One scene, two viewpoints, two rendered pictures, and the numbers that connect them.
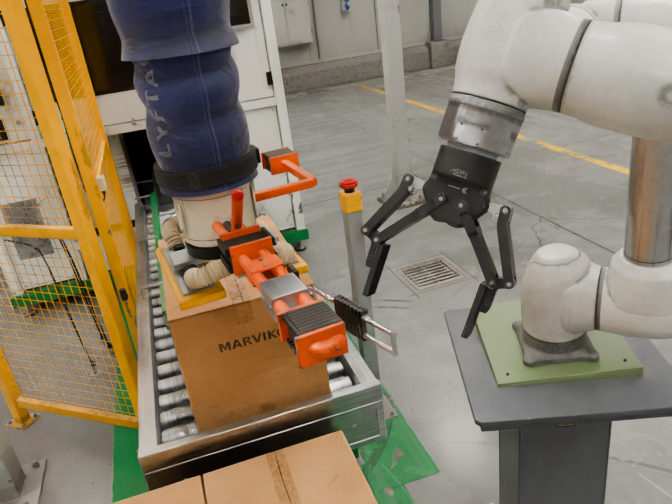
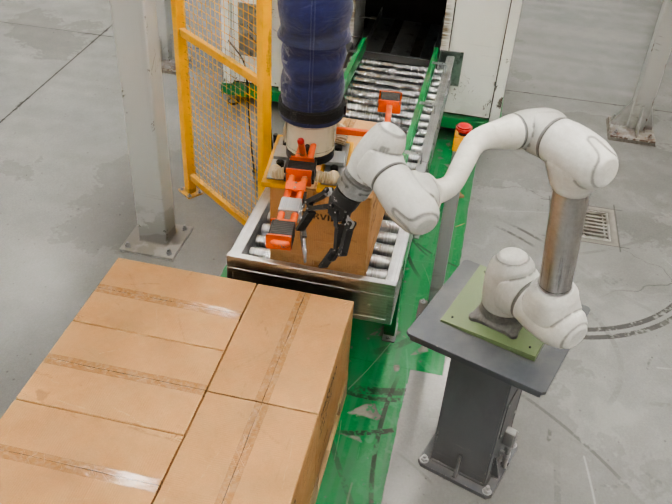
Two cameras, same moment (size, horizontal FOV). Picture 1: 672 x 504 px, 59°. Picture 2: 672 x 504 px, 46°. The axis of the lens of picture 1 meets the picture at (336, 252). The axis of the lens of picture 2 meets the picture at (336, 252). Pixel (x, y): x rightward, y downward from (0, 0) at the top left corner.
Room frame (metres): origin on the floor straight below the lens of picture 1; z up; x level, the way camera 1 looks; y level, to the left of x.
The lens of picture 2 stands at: (-0.86, -0.87, 2.59)
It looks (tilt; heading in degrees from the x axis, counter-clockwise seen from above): 38 degrees down; 25
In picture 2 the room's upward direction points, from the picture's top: 4 degrees clockwise
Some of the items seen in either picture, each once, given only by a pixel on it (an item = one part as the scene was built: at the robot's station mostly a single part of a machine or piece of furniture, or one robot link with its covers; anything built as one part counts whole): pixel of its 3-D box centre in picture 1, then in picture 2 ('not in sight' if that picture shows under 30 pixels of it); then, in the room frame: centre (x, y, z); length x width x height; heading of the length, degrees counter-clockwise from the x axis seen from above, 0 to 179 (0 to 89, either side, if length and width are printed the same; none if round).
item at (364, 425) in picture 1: (272, 452); (309, 294); (1.33, 0.26, 0.47); 0.70 x 0.03 x 0.15; 105
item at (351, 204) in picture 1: (363, 311); (446, 230); (2.02, -0.08, 0.50); 0.07 x 0.07 x 1.00; 15
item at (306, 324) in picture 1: (311, 332); (280, 234); (0.73, 0.05, 1.24); 0.08 x 0.07 x 0.05; 21
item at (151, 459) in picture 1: (266, 424); (310, 274); (1.33, 0.26, 0.58); 0.70 x 0.03 x 0.06; 105
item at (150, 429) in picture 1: (146, 297); (303, 140); (2.38, 0.87, 0.50); 2.31 x 0.05 x 0.19; 15
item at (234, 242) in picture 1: (247, 249); (300, 171); (1.05, 0.17, 1.24); 0.10 x 0.08 x 0.06; 111
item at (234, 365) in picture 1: (238, 314); (334, 192); (1.68, 0.34, 0.75); 0.60 x 0.40 x 0.40; 15
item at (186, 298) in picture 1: (186, 265); (283, 156); (1.25, 0.35, 1.14); 0.34 x 0.10 x 0.05; 21
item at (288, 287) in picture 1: (284, 296); (290, 209); (0.85, 0.09, 1.24); 0.07 x 0.07 x 0.04; 21
